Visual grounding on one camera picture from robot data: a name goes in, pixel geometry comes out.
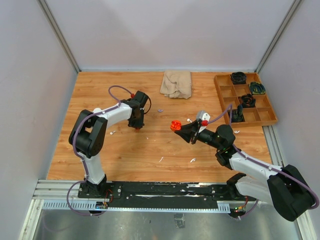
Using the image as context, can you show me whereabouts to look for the black orange rolled sock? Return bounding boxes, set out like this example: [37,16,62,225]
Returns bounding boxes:
[239,94,256,108]

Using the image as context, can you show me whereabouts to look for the beige cloth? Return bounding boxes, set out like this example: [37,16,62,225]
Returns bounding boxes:
[159,70,192,99]

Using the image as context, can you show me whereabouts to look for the wooden compartment tray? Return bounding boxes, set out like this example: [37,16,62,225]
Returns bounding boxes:
[214,72,278,127]

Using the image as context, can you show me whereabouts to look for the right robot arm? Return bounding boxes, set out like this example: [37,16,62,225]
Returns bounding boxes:
[170,119,320,222]

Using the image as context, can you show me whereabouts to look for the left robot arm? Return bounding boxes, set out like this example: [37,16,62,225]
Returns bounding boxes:
[68,91,151,198]

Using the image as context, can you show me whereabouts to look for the blue yellow rolled sock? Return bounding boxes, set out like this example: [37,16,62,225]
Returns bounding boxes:
[248,81,266,95]

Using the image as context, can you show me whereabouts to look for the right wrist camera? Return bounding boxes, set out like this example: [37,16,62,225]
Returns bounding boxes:
[196,110,211,126]

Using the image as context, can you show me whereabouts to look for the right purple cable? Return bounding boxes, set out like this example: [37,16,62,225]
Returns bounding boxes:
[206,104,316,221]

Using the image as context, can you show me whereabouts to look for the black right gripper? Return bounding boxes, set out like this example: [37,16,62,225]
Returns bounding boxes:
[175,120,223,150]

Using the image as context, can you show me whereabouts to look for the orange earbud charging case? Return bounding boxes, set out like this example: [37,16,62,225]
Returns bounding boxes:
[170,120,182,132]

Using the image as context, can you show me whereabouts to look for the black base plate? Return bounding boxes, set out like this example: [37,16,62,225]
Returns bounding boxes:
[78,181,246,212]

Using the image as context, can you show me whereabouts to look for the dark green rolled sock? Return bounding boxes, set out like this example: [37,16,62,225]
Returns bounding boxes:
[227,104,245,124]

